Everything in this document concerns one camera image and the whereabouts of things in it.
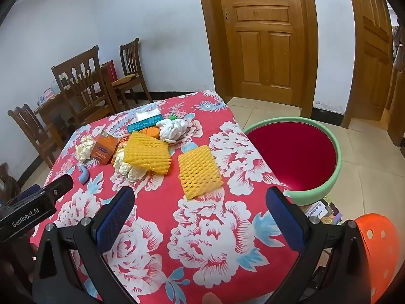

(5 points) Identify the orange snack packet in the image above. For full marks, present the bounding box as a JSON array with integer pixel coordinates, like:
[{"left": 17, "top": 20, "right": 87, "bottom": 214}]
[{"left": 111, "top": 135, "right": 132, "bottom": 162}]

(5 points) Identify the green and red plastic basin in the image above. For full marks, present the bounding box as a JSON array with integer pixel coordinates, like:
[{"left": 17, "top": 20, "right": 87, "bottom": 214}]
[{"left": 243, "top": 117, "right": 342, "bottom": 206}]

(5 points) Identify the stack of picture books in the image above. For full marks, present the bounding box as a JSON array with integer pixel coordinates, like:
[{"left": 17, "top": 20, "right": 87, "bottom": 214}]
[{"left": 300, "top": 196, "right": 344, "bottom": 225}]

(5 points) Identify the wooden cabinet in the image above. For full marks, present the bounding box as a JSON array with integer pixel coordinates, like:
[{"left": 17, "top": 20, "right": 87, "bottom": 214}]
[{"left": 388, "top": 60, "right": 405, "bottom": 148}]

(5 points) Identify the white cloth glove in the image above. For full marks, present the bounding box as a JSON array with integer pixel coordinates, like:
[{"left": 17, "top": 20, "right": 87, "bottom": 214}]
[{"left": 156, "top": 117, "right": 190, "bottom": 144}]

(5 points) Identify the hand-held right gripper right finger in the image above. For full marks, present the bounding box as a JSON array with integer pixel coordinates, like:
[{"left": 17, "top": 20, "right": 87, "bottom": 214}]
[{"left": 265, "top": 186, "right": 371, "bottom": 304}]

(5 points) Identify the orange peel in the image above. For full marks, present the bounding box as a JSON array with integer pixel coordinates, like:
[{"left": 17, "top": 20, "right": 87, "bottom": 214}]
[{"left": 139, "top": 127, "right": 160, "bottom": 139}]

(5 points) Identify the teal and white cardboard box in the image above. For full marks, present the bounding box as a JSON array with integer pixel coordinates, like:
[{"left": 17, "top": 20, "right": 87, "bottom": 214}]
[{"left": 127, "top": 107, "right": 164, "bottom": 134}]

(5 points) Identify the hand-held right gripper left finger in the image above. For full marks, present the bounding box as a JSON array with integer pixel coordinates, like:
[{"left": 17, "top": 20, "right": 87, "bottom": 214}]
[{"left": 32, "top": 185, "right": 136, "bottom": 304}]

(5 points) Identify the wooden panel door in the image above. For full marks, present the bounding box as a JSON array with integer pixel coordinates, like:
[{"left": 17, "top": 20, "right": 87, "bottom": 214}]
[
  {"left": 342, "top": 0, "right": 394, "bottom": 127},
  {"left": 195, "top": 0, "right": 318, "bottom": 118}
]

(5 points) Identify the orange plastic stool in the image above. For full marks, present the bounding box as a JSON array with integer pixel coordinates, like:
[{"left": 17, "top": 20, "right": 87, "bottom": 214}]
[{"left": 353, "top": 214, "right": 401, "bottom": 304}]

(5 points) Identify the red floral tablecloth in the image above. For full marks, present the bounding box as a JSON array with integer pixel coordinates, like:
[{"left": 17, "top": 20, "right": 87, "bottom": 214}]
[{"left": 30, "top": 90, "right": 304, "bottom": 304}]

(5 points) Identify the wooden dining chair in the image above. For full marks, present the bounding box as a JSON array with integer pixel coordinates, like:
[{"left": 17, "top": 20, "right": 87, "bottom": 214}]
[
  {"left": 51, "top": 46, "right": 116, "bottom": 127},
  {"left": 0, "top": 163, "right": 19, "bottom": 203},
  {"left": 111, "top": 38, "right": 154, "bottom": 108},
  {"left": 8, "top": 104, "right": 68, "bottom": 169}
]

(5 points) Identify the orange cardboard box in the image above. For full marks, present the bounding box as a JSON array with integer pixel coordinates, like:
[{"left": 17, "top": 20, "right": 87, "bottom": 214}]
[{"left": 92, "top": 130, "right": 119, "bottom": 165}]

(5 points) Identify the yellow foam fruit net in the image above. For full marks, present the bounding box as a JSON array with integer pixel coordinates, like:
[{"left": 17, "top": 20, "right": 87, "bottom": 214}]
[
  {"left": 123, "top": 130, "right": 172, "bottom": 175},
  {"left": 177, "top": 145, "right": 223, "bottom": 201}
]

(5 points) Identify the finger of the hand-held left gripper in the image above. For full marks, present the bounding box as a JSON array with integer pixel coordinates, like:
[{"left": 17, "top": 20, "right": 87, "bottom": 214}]
[
  {"left": 6, "top": 184, "right": 45, "bottom": 208},
  {"left": 43, "top": 174, "right": 74, "bottom": 203}
]

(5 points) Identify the yellow seat cushion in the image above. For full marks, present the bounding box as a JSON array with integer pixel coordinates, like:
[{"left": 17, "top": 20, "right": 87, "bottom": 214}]
[{"left": 111, "top": 74, "right": 136, "bottom": 86}]

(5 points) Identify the white tissue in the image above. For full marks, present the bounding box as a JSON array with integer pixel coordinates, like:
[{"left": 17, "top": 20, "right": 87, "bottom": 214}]
[
  {"left": 112, "top": 150, "right": 149, "bottom": 182},
  {"left": 75, "top": 135, "right": 96, "bottom": 163}
]

